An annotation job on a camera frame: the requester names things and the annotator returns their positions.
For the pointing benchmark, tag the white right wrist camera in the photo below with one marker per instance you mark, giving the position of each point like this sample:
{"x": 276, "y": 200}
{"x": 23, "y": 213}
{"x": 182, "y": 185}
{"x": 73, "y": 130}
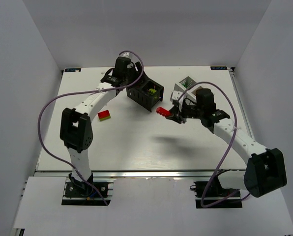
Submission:
{"x": 176, "y": 98}

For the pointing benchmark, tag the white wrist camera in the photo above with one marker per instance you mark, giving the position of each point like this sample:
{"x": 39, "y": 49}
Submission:
{"x": 176, "y": 98}
{"x": 126, "y": 55}

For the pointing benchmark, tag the white two-slot container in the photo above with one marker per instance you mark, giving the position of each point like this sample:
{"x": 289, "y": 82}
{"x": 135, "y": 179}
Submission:
{"x": 183, "y": 85}

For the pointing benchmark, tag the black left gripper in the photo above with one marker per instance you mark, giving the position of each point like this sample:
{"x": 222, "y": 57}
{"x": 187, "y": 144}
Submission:
{"x": 135, "y": 74}

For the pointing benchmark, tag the blue label sticker right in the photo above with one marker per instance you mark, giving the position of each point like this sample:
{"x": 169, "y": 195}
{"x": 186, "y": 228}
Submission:
{"x": 218, "y": 68}

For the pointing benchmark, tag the blue label sticker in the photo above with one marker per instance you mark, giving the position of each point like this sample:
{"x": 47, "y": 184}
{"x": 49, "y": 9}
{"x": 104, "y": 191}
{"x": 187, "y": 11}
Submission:
{"x": 218, "y": 68}
{"x": 69, "y": 70}

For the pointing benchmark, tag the aluminium table edge rail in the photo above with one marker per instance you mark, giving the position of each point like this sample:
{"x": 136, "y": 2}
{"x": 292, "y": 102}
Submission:
{"x": 116, "y": 174}

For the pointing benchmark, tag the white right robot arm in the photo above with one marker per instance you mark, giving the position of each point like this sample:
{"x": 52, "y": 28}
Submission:
{"x": 265, "y": 168}

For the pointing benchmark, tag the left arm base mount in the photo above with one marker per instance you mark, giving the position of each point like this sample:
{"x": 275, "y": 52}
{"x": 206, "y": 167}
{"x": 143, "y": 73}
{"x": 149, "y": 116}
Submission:
{"x": 75, "y": 196}

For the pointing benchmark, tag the blue label sticker left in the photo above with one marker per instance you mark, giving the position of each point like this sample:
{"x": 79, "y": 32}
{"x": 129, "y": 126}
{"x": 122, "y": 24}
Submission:
{"x": 69, "y": 70}

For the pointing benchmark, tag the black two-slot container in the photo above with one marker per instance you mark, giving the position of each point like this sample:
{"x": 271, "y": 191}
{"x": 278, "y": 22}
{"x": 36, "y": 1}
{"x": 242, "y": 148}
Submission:
{"x": 138, "y": 92}

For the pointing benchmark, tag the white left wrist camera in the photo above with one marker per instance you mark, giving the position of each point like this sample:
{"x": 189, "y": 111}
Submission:
{"x": 126, "y": 55}

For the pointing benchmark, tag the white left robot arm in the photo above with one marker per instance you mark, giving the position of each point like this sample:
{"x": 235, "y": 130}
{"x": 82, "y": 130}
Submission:
{"x": 76, "y": 123}

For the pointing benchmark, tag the red and lime lego stack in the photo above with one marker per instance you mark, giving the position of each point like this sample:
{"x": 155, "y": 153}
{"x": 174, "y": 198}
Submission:
{"x": 104, "y": 115}

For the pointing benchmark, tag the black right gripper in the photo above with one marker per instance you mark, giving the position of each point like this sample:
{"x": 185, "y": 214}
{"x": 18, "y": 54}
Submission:
{"x": 180, "y": 113}

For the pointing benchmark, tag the red lego with lime top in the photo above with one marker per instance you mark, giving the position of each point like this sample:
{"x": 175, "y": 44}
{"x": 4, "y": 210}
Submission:
{"x": 163, "y": 112}

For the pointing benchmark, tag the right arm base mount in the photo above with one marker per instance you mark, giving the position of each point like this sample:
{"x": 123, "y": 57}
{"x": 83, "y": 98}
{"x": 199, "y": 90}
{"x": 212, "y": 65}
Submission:
{"x": 215, "y": 192}

